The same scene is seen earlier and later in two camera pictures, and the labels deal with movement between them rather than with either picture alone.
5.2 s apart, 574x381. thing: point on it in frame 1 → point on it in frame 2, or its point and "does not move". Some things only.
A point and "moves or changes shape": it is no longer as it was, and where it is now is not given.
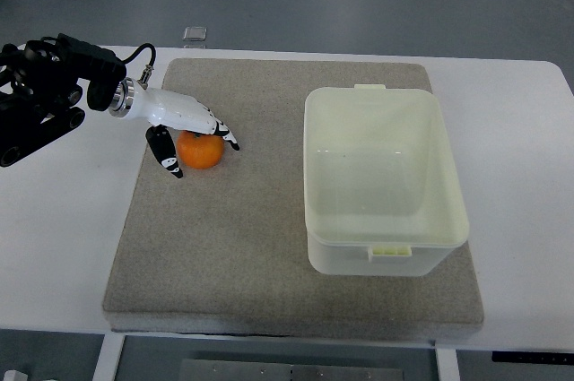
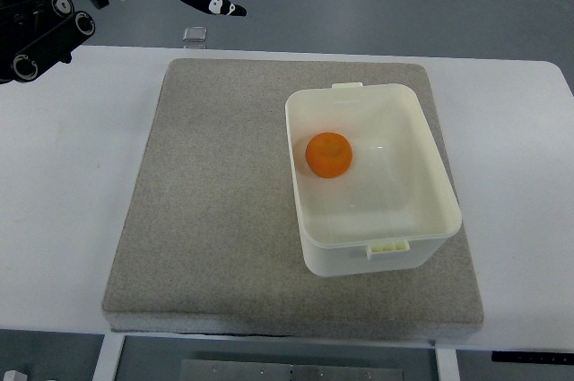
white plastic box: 384,193 moves or changes shape
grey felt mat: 222,250 does not move
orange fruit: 199,151 → 328,154
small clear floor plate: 195,34 does not move
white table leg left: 108,362 does not move
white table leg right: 447,365 does not move
